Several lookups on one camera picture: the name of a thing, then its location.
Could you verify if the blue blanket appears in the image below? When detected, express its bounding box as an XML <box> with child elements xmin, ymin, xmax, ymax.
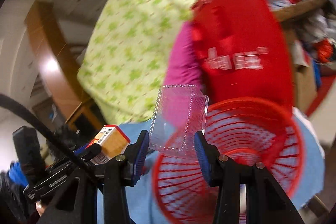
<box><xmin>96</xmin><ymin>105</ymin><xmax>326</xmax><ymax>224</ymax></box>

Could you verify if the clear plastic tray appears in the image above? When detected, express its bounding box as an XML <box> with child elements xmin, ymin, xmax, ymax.
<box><xmin>149</xmin><ymin>85</ymin><xmax>209</xmax><ymax>159</ymax></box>

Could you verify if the wooden shelf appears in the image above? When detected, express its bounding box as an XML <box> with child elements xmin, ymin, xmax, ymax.
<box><xmin>272</xmin><ymin>0</ymin><xmax>329</xmax><ymax>23</ymax></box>

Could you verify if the green clover quilt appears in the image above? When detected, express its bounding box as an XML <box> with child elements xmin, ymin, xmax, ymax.
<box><xmin>77</xmin><ymin>0</ymin><xmax>197</xmax><ymax>124</ymax></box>

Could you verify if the black cable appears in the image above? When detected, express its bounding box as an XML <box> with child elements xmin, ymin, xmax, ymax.
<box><xmin>0</xmin><ymin>93</ymin><xmax>106</xmax><ymax>188</ymax></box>

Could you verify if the red plastic mesh basket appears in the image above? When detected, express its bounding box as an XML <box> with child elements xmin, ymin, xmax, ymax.
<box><xmin>153</xmin><ymin>98</ymin><xmax>305</xmax><ymax>223</ymax></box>

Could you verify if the magenta pillow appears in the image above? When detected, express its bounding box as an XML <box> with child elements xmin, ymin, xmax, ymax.
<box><xmin>162</xmin><ymin>21</ymin><xmax>203</xmax><ymax>127</ymax></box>

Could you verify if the white red medicine box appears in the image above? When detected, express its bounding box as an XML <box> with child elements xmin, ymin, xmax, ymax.
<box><xmin>87</xmin><ymin>125</ymin><xmax>130</xmax><ymax>165</ymax></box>

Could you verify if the person left hand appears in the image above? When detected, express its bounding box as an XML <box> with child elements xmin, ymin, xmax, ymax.
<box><xmin>35</xmin><ymin>201</ymin><xmax>47</xmax><ymax>217</ymax></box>

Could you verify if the cardboard box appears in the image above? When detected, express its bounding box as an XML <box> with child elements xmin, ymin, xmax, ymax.
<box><xmin>290</xmin><ymin>40</ymin><xmax>317</xmax><ymax>113</ymax></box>

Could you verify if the red gift bag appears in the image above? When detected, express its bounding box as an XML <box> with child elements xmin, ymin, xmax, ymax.
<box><xmin>191</xmin><ymin>0</ymin><xmax>294</xmax><ymax>112</ymax></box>

